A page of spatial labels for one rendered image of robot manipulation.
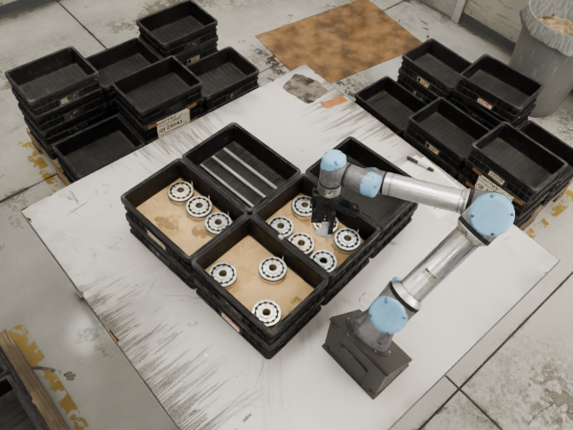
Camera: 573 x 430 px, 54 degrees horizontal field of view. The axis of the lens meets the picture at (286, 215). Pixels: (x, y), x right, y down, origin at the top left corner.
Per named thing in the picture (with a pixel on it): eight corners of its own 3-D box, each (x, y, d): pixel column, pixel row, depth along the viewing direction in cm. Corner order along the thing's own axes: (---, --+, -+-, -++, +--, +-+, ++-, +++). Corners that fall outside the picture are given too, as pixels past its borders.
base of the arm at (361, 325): (390, 345, 195) (408, 324, 192) (379, 357, 181) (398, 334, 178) (357, 316, 199) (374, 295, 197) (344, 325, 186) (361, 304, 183)
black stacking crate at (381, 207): (419, 205, 232) (426, 187, 223) (376, 246, 218) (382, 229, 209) (345, 153, 247) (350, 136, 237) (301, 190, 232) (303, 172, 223)
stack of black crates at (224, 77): (230, 88, 368) (229, 44, 341) (259, 113, 355) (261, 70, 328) (180, 113, 350) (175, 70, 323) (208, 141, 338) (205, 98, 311)
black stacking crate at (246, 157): (299, 190, 232) (302, 171, 223) (249, 230, 218) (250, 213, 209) (234, 140, 247) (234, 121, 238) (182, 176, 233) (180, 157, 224)
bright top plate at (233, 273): (242, 276, 201) (242, 276, 200) (220, 292, 196) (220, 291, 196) (225, 258, 205) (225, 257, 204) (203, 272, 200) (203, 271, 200)
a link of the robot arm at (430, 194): (516, 194, 174) (366, 159, 190) (518, 196, 164) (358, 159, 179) (506, 229, 176) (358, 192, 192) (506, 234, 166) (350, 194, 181)
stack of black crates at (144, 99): (179, 113, 350) (172, 54, 315) (208, 141, 338) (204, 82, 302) (123, 142, 333) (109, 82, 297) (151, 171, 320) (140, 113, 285)
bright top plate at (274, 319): (286, 311, 193) (286, 310, 193) (269, 332, 188) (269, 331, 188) (264, 295, 197) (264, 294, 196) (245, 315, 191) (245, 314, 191)
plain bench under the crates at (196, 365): (499, 332, 289) (560, 259, 233) (261, 571, 219) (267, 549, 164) (294, 153, 356) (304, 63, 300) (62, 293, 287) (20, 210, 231)
